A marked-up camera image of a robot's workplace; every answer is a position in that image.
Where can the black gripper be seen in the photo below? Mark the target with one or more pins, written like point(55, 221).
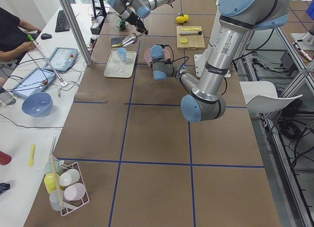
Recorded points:
point(134, 19)

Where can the metal ice scoop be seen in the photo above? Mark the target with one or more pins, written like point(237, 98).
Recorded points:
point(131, 39)

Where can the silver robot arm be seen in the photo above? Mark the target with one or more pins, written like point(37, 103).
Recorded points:
point(134, 11)
point(236, 18)

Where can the pink bowl with ice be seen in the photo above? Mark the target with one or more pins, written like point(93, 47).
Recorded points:
point(148, 57)

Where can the light blue plastic cup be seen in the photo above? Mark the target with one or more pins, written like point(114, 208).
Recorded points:
point(122, 54)

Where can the white cup in rack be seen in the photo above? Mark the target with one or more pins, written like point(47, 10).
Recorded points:
point(69, 177)

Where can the pink cup in rack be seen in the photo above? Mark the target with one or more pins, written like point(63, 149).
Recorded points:
point(74, 192)

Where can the yellow cup in rack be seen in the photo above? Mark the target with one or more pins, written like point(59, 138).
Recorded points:
point(49, 182)

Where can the green ceramic bowl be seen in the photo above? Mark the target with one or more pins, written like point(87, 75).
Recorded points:
point(121, 24)

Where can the folded grey cloth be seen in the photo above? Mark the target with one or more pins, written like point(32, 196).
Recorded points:
point(116, 41)

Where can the clear wine glass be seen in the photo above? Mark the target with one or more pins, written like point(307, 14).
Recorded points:
point(116, 62)

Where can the yellow lemon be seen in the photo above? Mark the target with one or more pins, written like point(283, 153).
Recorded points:
point(182, 19)

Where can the metal tube tool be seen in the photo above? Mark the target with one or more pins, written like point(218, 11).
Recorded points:
point(188, 33)

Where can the yellow plastic knife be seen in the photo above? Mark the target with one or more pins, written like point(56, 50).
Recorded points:
point(190, 29)

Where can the cream serving tray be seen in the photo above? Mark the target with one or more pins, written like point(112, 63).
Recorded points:
point(127, 66)

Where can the wooden cutting board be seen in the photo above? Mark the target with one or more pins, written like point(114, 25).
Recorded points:
point(194, 41)

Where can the black keyboard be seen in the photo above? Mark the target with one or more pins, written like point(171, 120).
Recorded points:
point(62, 23)

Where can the teach pendant tablet far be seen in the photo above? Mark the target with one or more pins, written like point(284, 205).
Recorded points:
point(62, 59)

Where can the teach pendant tablet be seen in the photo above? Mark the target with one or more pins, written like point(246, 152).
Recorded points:
point(62, 59)
point(36, 81)

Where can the black computer mouse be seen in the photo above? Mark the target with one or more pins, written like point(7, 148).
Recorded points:
point(45, 36)

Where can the teach pendant tablet near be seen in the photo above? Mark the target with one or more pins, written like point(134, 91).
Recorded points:
point(36, 81)

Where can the seated person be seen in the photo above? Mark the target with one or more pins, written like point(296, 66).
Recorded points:
point(14, 43)

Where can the large blue bowl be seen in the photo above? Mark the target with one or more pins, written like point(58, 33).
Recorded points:
point(38, 105)

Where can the white chair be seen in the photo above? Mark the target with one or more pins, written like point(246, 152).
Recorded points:
point(261, 97)

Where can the yellow plastic spoon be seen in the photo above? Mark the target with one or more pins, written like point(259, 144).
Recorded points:
point(32, 151)

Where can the red object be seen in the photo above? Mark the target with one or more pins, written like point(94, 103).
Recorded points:
point(5, 159)

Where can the aluminium frame post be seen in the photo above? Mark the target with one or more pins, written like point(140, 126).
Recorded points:
point(66, 6)

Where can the white wire cup rack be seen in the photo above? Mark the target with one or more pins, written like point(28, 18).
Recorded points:
point(57, 199)

